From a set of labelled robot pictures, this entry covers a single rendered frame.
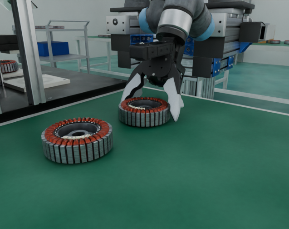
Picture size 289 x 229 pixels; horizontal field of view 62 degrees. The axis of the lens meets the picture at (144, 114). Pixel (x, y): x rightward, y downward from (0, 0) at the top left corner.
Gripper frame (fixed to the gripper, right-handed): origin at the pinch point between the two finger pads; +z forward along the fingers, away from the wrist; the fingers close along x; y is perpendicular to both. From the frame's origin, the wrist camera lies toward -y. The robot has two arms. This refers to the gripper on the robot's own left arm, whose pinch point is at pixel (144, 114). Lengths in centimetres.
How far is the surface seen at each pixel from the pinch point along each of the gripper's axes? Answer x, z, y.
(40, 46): 278, -75, 147
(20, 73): 59, -5, 5
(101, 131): -2.4, 5.7, -15.3
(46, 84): 35.2, -2.3, -0.1
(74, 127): 4.3, 6.6, -14.4
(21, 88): 37.4, 1.2, -5.9
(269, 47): 5, -120, 213
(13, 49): 39.7, -8.2, -10.1
